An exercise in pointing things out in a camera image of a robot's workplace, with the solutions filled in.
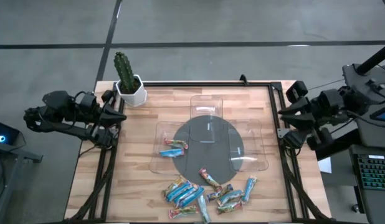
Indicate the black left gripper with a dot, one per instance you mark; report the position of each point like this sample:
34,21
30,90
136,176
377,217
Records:
94,112

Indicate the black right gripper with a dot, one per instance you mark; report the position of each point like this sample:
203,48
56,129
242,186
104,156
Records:
317,110

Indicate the red chocolate chip granola bar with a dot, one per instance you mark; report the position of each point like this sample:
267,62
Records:
176,143
209,179

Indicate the light blue granola bar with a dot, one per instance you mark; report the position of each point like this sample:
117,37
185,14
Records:
172,152

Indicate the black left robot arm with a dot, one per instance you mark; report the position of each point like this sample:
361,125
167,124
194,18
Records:
55,107

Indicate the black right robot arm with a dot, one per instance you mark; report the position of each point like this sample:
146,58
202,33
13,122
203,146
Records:
335,102

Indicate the silver mounting plate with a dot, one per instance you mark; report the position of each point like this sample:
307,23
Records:
282,133

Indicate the white hexagonal plant pot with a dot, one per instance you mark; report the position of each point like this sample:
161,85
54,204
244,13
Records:
134,98

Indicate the green cactus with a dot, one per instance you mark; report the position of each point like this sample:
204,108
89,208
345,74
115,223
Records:
124,71

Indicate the white paper sheet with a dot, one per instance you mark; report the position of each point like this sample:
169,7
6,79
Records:
325,165

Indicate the blue lit screen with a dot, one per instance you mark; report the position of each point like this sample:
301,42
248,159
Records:
384,114

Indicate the black rig pole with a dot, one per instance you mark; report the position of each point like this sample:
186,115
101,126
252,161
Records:
374,59

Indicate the black backlit keyboard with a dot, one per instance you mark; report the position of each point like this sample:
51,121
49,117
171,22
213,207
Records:
376,172

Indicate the dark equipment stand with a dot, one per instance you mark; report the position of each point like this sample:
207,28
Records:
21,154

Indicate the grey round mat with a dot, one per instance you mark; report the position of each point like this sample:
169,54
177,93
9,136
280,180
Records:
211,161

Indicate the black computer with blue light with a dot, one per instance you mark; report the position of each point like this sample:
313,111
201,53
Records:
2,133

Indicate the grey keyboard desk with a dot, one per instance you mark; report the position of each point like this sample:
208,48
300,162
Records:
376,205

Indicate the blue snack bar bottom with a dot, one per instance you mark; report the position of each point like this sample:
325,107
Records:
204,213

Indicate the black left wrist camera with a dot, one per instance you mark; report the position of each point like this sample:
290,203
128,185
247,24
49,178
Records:
107,96

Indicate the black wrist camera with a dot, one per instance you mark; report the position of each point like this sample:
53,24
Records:
296,91
107,96

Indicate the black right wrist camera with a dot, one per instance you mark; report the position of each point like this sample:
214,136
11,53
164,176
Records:
296,91

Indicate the small black frame clamp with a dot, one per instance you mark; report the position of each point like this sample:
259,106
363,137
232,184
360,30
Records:
244,79

